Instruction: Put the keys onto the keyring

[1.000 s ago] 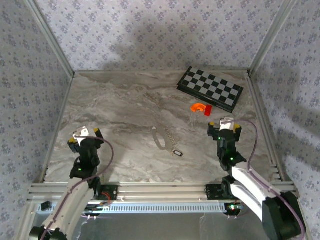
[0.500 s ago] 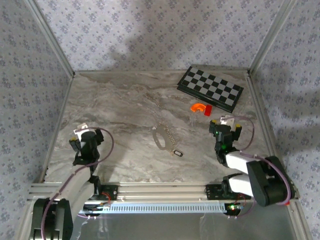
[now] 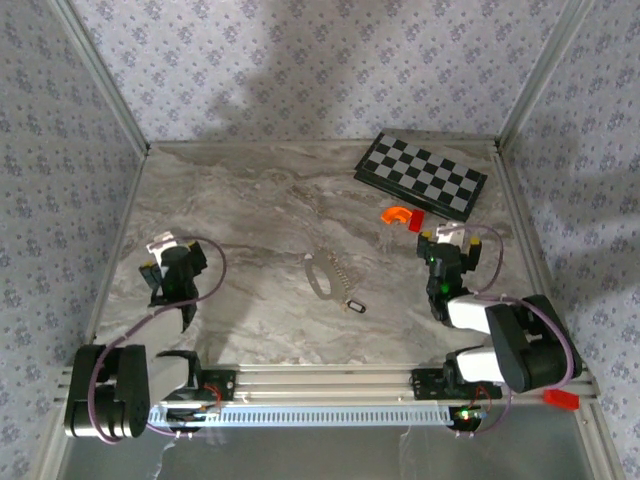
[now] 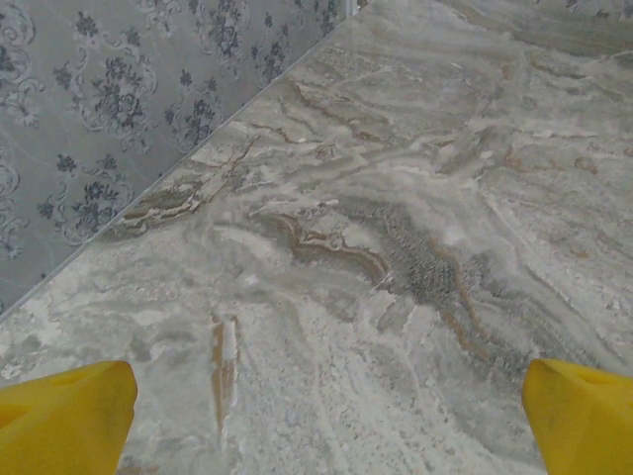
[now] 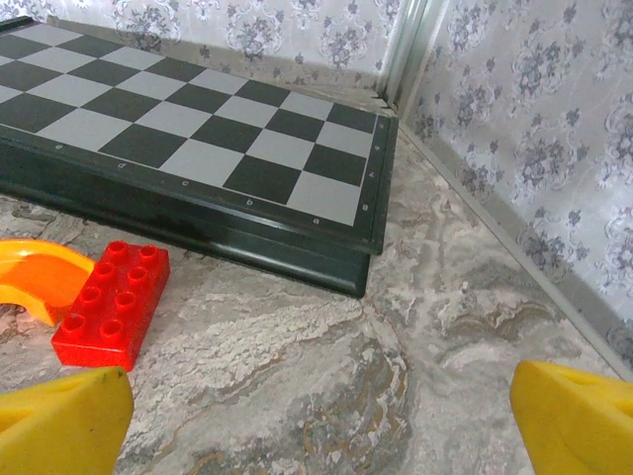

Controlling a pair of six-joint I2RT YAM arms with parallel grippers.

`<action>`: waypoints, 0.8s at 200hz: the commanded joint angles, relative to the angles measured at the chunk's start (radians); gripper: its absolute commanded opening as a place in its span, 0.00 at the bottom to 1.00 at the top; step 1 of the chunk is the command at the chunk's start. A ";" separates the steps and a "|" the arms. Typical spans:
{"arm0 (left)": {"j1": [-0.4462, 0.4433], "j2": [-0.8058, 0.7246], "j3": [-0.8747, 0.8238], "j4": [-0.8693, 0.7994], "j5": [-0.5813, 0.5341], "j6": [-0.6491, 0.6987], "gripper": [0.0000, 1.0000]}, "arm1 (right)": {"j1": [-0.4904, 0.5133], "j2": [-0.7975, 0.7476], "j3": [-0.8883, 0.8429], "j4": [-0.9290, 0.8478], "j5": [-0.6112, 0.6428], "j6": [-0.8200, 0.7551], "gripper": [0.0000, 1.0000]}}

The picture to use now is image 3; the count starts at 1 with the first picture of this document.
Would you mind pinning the black key tag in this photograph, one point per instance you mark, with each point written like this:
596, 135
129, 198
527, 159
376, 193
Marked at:
356, 306

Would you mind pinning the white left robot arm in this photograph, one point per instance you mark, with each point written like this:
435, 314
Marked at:
165, 372

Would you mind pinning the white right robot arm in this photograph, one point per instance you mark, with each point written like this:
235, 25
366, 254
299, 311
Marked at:
525, 350

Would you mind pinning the red toy brick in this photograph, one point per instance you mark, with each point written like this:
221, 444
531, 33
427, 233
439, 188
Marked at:
416, 221

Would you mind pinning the orange curved track piece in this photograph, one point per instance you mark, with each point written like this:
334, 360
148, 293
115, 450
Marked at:
392, 214

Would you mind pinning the black grey chessboard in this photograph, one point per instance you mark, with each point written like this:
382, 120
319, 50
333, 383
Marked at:
425, 175

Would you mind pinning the red plastic block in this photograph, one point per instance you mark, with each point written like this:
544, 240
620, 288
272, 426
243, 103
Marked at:
560, 398

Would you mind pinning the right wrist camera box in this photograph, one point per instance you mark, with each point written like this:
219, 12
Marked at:
450, 234

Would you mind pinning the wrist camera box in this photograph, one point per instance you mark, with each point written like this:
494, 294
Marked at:
161, 245
450, 234

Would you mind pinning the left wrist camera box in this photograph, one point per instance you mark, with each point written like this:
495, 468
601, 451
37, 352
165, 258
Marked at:
161, 245

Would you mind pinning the aluminium frame rail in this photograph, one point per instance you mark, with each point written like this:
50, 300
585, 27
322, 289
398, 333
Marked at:
522, 225
119, 250

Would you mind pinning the aluminium mounting rail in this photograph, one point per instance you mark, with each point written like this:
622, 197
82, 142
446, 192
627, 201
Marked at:
325, 382

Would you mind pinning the aluminium frame post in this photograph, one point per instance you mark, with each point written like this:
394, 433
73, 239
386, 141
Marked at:
540, 75
104, 75

